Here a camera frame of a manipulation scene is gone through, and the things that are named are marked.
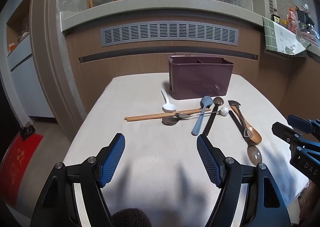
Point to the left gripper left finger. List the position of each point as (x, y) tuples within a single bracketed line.
[(56, 205)]

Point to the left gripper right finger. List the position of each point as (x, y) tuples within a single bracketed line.
[(263, 206)]

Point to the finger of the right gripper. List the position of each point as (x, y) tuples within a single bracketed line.
[(287, 134), (307, 126)]

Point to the wooden spoon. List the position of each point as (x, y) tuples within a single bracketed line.
[(257, 138)]

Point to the steel cutout handle spoon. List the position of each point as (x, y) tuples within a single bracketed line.
[(246, 133)]

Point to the steel spoon with white ball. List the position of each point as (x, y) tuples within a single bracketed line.
[(223, 112)]

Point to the brown spoon with black handle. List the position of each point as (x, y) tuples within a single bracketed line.
[(217, 101)]

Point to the blue plastic spoon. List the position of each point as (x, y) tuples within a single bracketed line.
[(205, 102)]

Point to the wooden chopstick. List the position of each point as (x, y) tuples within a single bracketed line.
[(162, 115), (165, 117)]

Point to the white plastic spoon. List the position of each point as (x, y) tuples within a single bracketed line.
[(167, 107)]

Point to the dark steel smiley spoon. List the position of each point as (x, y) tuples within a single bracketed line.
[(170, 120)]

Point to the red floor mat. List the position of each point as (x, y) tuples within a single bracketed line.
[(19, 183)]

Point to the green checked dish towel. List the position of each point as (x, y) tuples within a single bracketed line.
[(280, 41)]

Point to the orange drink bottle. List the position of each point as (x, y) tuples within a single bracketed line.
[(291, 21)]

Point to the maroon plastic utensil caddy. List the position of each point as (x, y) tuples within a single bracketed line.
[(196, 76)]

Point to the grey ventilation grille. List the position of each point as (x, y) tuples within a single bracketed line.
[(168, 30)]

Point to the speckled stone countertop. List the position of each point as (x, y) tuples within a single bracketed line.
[(70, 20)]

